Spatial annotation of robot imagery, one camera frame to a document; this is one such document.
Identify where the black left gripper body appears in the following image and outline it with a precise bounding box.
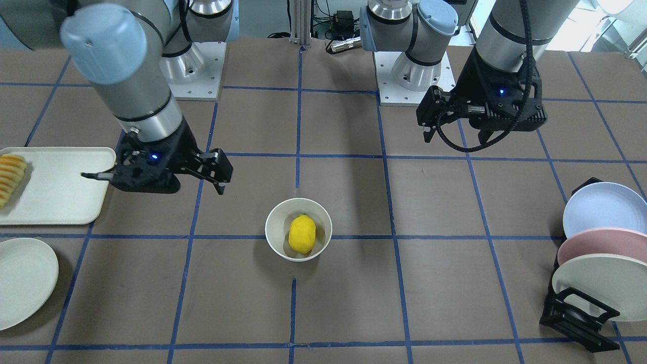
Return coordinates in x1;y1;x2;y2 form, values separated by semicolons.
416;49;527;131

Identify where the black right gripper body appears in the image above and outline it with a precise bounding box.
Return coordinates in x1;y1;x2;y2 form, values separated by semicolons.
81;120;234;194

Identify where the white ceramic bowl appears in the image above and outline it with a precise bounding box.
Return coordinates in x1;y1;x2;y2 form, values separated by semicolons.
265;198;333;262

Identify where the yellow lemon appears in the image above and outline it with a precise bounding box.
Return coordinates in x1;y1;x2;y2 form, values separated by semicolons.
288;214;316;255

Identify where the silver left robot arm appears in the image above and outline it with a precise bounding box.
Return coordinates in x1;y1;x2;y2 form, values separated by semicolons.
359;1;577;153

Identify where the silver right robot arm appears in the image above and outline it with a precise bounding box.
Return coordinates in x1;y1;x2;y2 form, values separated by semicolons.
1;1;240;195

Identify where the white rectangular tray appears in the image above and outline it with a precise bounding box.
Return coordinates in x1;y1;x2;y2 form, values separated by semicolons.
1;147;116;225

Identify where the silver cylindrical connector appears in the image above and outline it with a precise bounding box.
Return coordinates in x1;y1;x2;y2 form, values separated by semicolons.
325;36;362;55

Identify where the light blue plate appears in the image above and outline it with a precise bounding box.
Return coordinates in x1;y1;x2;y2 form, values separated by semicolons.
562;182;646;238

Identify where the black power adapter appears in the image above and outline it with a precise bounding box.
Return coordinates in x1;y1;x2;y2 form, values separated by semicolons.
332;10;354;33

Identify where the sliced yellow pastry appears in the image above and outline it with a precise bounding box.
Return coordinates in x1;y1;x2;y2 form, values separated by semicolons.
1;154;27;209

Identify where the white round plate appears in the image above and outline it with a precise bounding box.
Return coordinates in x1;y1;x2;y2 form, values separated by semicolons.
1;238;59;330

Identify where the pink plate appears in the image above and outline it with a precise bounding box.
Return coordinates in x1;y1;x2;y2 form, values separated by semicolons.
557;226;646;265

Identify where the cream plate in rack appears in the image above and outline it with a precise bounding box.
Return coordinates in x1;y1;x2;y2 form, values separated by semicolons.
551;253;646;322

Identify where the black plate rack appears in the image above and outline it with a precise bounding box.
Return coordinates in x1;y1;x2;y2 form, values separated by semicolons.
539;177;622;353

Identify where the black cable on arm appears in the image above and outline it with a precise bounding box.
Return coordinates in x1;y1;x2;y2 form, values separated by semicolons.
436;0;537;153

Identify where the aluminium frame post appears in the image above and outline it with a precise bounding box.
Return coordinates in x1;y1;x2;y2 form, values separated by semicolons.
288;1;312;49

